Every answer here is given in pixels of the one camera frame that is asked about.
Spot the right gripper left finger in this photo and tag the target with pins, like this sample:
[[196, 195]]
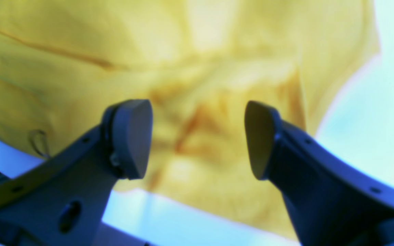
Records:
[[61, 202]]

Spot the yellow T-shirt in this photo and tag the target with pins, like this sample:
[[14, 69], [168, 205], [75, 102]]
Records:
[[62, 62]]

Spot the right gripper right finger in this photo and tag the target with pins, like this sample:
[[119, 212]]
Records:
[[329, 202]]

